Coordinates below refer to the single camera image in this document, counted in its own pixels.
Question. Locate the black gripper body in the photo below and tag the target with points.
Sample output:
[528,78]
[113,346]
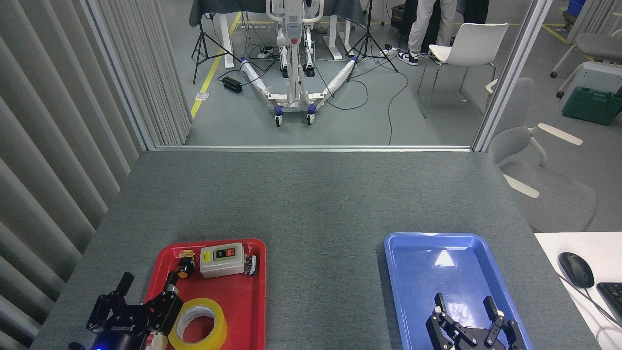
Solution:
[478,343]
[121,335]

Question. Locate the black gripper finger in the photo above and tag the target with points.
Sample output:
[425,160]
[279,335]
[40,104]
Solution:
[440,325]
[165,311]
[505,328]
[104,308]

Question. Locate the yellow tape roll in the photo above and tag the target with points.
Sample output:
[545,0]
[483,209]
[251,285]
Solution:
[219,318]

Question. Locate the blue plastic tray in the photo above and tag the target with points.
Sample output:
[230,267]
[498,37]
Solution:
[427,301]

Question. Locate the red white circuit breaker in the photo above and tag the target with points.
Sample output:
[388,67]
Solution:
[158,341]

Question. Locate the black push button orange cap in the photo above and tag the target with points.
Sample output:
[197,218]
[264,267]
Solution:
[184,270]

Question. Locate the red plastic tray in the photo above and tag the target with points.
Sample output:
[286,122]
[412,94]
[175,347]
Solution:
[243,311]

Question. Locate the white desk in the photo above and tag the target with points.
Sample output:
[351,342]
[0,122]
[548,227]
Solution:
[549,253]

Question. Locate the black computer mouse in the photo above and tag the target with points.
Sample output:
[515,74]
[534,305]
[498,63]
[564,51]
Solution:
[576,270]

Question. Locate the black keyboard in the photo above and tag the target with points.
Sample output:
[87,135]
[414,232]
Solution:
[613,296]

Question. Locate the grey office chair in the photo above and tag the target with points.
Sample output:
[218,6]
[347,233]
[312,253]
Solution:
[554,194]

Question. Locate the grey ribbed partition panel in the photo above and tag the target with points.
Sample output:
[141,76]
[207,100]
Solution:
[48,146]

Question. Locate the white floor label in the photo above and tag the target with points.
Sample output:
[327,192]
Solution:
[202,96]

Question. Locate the black power adapter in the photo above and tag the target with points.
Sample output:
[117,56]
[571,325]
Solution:
[232,84]

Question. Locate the green plastic case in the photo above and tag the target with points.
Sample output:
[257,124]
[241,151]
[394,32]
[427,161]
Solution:
[593,104]

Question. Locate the grey white box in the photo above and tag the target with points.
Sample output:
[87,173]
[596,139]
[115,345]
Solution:
[600,75]

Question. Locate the black tripod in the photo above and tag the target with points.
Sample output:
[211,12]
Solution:
[200,41]
[368,41]

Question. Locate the white power strip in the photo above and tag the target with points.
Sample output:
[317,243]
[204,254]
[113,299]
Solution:
[265,53]

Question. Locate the white stand on wheels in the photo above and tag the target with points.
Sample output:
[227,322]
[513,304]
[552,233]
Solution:
[294,58]

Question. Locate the white plastic chair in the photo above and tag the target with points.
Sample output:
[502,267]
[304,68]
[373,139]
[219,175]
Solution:
[474,41]

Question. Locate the grey chair with wheels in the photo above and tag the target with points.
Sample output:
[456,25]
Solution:
[600,46]

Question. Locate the person in pale trousers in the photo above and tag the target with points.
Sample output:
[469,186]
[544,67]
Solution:
[423,24]

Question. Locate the table with dark cloth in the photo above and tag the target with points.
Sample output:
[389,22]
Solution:
[228,6]

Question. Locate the grey two-button switch box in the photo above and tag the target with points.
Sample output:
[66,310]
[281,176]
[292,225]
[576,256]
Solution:
[221,265]

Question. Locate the silver frame rail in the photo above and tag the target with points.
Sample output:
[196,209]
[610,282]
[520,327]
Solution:
[311,148]

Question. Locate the silver frame post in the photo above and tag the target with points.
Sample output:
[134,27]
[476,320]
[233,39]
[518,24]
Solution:
[510,73]
[121,78]

